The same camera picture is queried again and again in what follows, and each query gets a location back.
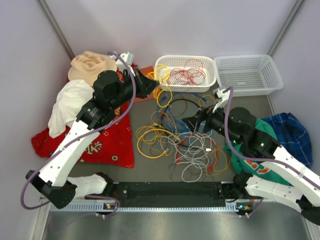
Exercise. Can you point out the white oval perforated basket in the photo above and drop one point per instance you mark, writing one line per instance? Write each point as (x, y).
(185, 73)

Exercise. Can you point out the beige bucket hat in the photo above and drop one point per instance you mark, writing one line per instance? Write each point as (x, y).
(88, 65)

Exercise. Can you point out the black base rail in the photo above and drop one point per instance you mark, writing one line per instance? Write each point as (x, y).
(172, 194)

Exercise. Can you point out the green shirt orange logo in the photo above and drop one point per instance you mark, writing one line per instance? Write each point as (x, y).
(250, 165)

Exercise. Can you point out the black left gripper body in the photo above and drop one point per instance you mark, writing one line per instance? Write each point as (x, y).
(139, 85)

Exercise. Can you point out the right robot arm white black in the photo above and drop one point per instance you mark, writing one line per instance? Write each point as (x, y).
(238, 127)

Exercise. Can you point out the white t-shirt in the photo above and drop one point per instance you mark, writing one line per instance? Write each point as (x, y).
(69, 102)

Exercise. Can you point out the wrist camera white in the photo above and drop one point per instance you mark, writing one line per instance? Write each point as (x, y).
(128, 57)
(222, 96)

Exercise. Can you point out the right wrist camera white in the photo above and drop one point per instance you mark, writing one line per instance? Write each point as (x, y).
(222, 96)

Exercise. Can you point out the red patterned cloth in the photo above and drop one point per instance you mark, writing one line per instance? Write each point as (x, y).
(113, 146)

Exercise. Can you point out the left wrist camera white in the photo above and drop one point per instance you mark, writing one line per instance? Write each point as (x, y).
(128, 57)

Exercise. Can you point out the blue plaid cloth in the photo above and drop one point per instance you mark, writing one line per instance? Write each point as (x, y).
(293, 136)

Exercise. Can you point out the orange square box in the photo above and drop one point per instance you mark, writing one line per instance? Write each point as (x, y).
(145, 71)

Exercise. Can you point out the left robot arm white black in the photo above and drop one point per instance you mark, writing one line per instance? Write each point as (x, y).
(109, 93)

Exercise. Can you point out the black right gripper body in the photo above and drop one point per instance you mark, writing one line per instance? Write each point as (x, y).
(206, 113)

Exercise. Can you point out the white rectangular mesh basket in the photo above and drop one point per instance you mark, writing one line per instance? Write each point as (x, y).
(249, 75)

